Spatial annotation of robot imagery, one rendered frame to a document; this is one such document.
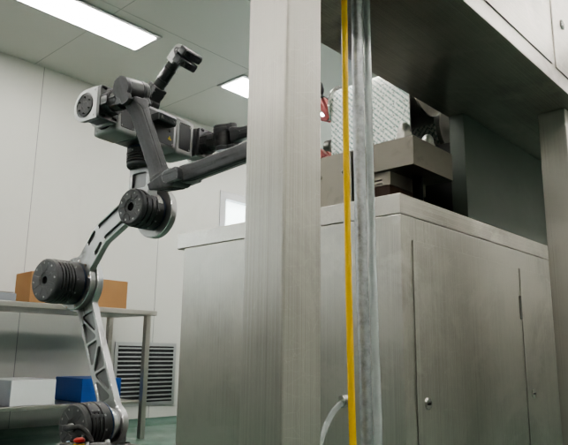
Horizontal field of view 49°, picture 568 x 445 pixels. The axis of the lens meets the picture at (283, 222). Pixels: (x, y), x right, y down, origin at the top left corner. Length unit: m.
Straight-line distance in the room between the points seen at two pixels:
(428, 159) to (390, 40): 0.28
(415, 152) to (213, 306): 0.58
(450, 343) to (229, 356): 0.48
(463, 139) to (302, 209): 0.84
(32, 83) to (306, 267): 4.77
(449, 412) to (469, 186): 0.49
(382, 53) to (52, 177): 4.22
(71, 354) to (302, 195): 4.57
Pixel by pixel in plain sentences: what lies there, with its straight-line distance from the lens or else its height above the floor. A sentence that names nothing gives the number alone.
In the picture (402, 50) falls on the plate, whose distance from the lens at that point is 1.17.
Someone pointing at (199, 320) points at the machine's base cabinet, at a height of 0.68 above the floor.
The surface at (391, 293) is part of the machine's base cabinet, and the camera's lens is 1.15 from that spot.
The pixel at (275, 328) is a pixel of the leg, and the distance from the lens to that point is 0.62.
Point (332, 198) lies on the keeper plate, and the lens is 1.31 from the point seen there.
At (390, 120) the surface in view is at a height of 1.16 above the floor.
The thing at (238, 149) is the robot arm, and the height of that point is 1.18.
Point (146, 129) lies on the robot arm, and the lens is 2.10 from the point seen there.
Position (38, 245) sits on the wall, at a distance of 5.05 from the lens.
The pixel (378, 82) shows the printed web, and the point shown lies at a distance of 1.61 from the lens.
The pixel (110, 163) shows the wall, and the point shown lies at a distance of 5.48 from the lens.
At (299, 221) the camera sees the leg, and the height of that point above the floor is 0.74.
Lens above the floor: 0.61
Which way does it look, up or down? 12 degrees up
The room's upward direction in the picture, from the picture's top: 1 degrees clockwise
